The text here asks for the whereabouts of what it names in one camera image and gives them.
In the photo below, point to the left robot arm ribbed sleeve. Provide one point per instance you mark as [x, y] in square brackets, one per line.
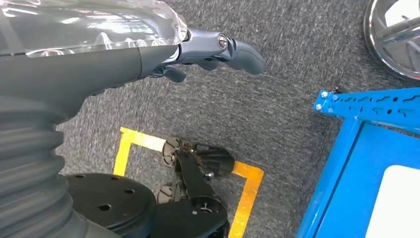
[29, 170]

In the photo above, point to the chrome stanchion post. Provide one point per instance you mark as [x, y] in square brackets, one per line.
[390, 39]

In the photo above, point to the yellow floor tape square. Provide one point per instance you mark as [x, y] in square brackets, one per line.
[249, 197]

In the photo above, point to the white plastic crate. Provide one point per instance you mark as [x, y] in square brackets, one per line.
[397, 203]

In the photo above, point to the blue metal shelf rack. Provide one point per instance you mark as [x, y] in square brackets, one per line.
[347, 184]

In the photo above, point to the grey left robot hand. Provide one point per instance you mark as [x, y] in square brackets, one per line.
[82, 65]

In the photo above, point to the black robot caster leg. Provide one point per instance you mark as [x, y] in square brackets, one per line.
[193, 177]

